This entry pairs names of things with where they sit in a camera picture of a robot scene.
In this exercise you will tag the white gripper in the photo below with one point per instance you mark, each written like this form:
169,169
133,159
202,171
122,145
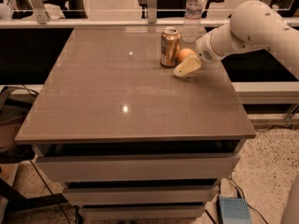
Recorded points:
204,49

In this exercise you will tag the orange fruit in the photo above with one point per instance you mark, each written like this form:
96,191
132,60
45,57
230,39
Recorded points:
185,53

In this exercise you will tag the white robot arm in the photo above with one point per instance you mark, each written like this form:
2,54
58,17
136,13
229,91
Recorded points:
253,26

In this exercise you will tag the orange soda can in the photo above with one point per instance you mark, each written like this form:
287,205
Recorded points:
170,44

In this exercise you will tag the clear plastic water bottle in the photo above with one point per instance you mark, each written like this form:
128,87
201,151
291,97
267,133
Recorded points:
192,20

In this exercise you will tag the black office chair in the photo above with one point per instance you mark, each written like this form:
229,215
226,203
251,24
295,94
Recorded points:
180,0

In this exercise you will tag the grey drawer cabinet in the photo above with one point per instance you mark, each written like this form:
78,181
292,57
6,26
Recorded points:
125,137

